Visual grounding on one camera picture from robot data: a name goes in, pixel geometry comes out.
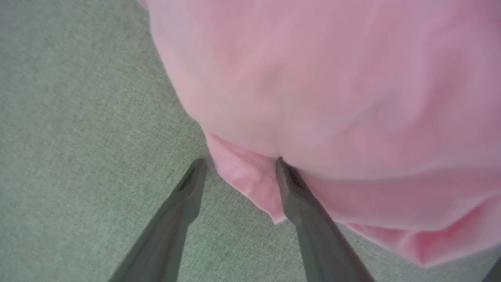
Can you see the grey fabric sofa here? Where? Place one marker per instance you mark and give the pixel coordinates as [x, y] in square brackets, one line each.
[78, 117]

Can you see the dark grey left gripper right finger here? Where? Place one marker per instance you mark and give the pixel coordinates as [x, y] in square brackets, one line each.
[317, 235]

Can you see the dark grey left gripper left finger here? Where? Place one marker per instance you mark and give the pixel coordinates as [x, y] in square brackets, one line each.
[164, 235]

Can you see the pink garment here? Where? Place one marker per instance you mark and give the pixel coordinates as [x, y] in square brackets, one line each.
[332, 86]

